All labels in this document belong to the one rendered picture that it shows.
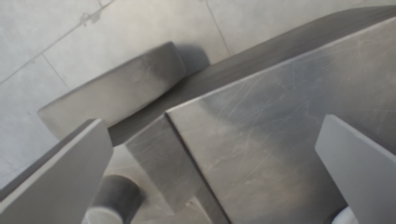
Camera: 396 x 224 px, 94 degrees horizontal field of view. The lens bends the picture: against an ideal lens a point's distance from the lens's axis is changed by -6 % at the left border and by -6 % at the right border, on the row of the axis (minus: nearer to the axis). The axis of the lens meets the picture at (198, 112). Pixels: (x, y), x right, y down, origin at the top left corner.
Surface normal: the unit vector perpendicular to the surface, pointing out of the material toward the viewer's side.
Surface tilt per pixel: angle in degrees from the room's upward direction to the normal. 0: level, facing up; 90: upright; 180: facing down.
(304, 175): 0
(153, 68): 55
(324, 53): 0
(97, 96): 18
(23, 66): 0
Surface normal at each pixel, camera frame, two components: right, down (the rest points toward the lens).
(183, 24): -0.07, 0.43
